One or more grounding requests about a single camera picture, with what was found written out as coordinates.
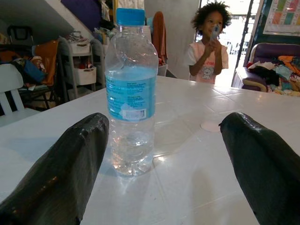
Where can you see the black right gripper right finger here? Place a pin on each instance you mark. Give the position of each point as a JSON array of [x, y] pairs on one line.
[[267, 173]]

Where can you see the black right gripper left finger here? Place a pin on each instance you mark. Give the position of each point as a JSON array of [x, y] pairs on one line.
[[61, 168]]

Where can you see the blue-capped clear water bottle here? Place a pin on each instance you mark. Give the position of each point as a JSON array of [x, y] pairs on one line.
[[131, 93]]

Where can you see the white round table cap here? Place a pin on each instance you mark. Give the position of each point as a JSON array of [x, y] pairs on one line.
[[209, 126]]

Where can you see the white plastic chair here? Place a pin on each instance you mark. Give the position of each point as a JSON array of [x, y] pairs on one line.
[[10, 93]]

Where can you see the white trolley basket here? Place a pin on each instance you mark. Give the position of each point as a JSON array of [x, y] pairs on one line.
[[86, 76], [80, 48]]

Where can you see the grey trolley shelf cart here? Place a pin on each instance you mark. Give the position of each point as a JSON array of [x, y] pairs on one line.
[[64, 70]]

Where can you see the colourful clothes pile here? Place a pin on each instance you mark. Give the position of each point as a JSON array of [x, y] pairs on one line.
[[283, 75]]

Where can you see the dark mixed clothes pile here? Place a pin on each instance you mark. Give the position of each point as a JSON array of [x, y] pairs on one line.
[[21, 68]]

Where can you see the orange cloth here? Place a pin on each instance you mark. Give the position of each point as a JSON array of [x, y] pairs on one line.
[[48, 61]]

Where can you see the purple sofa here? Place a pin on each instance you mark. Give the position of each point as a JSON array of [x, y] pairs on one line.
[[264, 52]]

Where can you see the child in pink shirt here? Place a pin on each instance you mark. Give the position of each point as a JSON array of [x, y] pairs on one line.
[[206, 63]]

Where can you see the black metal door gate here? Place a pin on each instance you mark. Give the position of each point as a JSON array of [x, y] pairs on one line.
[[242, 42]]

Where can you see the brown hanging towel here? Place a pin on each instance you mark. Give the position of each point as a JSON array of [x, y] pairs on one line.
[[159, 35]]

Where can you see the black tubular frame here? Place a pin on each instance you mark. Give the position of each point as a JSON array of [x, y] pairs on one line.
[[20, 29]]

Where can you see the colourful wall poster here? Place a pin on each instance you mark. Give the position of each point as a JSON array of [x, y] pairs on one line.
[[284, 16]]

